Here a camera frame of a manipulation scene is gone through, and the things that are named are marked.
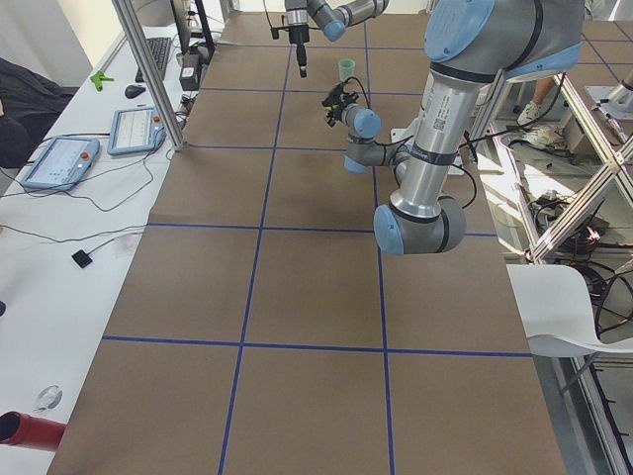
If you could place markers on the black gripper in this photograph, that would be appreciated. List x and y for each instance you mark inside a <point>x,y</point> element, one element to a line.
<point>299,36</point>
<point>339,108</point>

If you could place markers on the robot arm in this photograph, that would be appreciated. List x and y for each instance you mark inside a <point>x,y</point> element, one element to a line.
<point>468,44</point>
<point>333,22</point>

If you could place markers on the green plastic cup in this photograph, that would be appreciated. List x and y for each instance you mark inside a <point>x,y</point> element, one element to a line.
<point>346,69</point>

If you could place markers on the black adapter box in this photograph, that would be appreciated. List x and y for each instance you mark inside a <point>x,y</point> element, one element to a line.
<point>190,73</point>

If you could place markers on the black keyboard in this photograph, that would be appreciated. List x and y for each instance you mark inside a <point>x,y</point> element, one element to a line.
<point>160,48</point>

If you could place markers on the black computer mouse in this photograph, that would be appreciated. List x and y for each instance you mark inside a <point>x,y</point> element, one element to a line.
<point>133,91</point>

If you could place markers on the far teach pendant tablet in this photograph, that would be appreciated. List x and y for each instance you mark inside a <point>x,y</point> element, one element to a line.
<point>135,130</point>

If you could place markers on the teach pendant tablet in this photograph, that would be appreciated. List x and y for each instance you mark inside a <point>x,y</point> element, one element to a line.
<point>135,130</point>
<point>62,164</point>

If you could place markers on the green plastic clamp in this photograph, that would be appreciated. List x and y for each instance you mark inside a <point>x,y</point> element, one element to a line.
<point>99,78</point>

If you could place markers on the near teach pendant tablet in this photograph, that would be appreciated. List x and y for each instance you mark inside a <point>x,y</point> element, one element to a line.
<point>62,164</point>

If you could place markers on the small black square pad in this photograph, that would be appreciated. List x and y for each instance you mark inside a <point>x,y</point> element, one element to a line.
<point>82,258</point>

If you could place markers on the white curved sheet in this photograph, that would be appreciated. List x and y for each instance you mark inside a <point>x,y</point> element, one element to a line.
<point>556,312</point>

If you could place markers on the red cylinder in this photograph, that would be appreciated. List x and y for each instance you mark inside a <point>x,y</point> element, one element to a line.
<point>18,429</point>

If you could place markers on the aluminium frame post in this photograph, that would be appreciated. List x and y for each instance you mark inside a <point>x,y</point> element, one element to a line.
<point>135,35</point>

